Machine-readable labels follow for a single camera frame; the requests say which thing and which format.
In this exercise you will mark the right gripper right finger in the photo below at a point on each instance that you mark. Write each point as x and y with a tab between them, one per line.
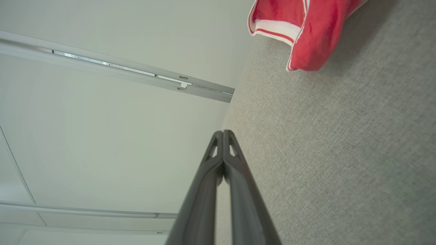
248	204

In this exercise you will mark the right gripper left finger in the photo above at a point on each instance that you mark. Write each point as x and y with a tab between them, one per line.
201	204

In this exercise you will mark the red basketball jersey white sleeves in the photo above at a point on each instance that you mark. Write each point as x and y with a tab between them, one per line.
316	34

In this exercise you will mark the grey fabric sofa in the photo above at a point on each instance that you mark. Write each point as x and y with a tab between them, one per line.
340	153

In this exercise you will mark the aluminium wall rail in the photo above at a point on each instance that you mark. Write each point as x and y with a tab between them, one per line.
85	211
119	69

